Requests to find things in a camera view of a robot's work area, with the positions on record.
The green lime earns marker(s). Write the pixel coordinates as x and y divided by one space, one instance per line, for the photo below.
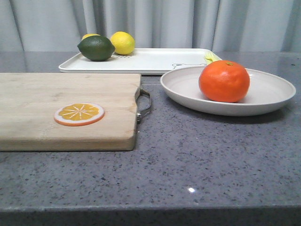
96 48

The orange slice toy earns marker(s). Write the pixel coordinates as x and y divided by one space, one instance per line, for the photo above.
79 114

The grey curtain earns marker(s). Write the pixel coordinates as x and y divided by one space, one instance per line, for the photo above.
219 25

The yellow lemon front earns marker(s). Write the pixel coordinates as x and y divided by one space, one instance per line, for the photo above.
123 42

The yellow-green stick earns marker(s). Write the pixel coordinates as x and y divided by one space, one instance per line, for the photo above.
211 59
209 53

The yellow lemon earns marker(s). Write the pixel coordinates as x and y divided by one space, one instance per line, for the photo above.
89 35
123 42

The beige round plate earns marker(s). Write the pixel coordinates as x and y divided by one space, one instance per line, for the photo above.
266 93

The yellow-green stick near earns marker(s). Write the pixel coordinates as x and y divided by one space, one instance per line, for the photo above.
211 59

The wooden cutting board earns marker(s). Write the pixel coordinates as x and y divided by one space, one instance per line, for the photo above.
28 102

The yellow-green stick far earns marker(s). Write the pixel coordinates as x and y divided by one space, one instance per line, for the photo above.
209 53

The orange mandarin fruit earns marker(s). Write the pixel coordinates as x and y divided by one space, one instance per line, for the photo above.
224 81

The white rectangular tray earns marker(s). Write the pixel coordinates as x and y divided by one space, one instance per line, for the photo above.
145 61

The yellow lemon rear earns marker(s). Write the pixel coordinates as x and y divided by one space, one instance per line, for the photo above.
89 35

